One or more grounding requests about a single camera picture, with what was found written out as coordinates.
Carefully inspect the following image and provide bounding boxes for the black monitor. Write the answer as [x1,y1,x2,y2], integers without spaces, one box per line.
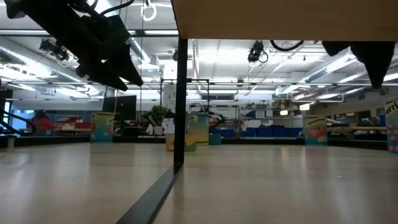
[101,94,138,123]

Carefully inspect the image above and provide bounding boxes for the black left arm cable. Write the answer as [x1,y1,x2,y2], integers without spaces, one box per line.
[93,0,136,17]

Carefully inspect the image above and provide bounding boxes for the black hanging camera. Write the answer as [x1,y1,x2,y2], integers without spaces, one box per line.
[38,38,75,68]
[247,40,269,65]

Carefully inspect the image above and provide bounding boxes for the long wooden work table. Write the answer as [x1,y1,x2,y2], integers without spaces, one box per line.
[18,126,93,138]
[325,125,388,141]

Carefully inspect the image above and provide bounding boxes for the black equipment box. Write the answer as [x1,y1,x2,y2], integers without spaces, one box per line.
[122,125,141,138]

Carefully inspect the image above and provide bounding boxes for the tall labelled food can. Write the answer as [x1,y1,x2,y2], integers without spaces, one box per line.
[90,111,116,144]
[187,112,210,146]

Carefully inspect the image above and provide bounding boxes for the potted green plant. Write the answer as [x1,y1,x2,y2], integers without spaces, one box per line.
[150,105,170,137]

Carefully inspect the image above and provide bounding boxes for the grey storage rack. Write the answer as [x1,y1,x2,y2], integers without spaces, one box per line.
[238,104,305,129]

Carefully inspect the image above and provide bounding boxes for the blue box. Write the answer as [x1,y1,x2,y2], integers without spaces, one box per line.
[246,110,266,119]

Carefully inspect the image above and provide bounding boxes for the small teal can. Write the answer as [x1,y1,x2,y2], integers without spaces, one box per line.
[208,133,223,146]

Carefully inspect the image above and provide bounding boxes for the cherries labelled tall can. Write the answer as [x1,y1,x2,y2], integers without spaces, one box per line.
[382,95,398,156]

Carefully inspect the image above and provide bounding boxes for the person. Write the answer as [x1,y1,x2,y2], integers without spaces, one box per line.
[30,108,62,132]

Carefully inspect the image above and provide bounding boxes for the silver ventilation duct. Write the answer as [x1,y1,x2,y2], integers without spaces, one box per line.
[275,46,398,98]
[0,36,105,98]

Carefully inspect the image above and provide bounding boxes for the tomatoes labelled tall can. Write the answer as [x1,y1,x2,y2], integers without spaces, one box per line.
[303,114,329,147]

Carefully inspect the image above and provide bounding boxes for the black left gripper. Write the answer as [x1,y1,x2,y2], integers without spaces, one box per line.
[29,0,144,92]

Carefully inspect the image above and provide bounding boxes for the white hanging cable loop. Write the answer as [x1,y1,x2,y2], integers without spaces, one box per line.
[140,0,158,22]

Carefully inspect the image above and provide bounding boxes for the ceiling light bar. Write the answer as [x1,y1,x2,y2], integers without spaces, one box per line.
[0,29,180,39]

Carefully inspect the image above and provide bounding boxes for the black curved hose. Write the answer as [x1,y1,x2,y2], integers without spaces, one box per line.
[0,107,38,137]

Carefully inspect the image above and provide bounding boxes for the black aluminium table frame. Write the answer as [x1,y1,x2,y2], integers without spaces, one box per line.
[0,135,389,152]

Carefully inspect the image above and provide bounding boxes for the short corn labelled can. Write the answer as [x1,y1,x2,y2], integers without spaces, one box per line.
[165,133,198,153]

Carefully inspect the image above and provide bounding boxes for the black right arm cable loop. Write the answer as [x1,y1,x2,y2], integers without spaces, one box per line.
[269,39,305,53]

